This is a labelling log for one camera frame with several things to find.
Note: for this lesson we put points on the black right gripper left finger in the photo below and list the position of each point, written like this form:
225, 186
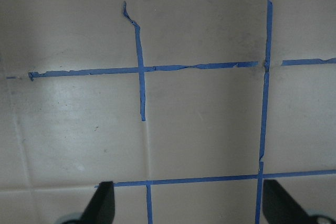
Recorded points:
101, 208

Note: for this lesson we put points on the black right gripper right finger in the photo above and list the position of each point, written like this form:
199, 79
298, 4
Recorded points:
280, 207

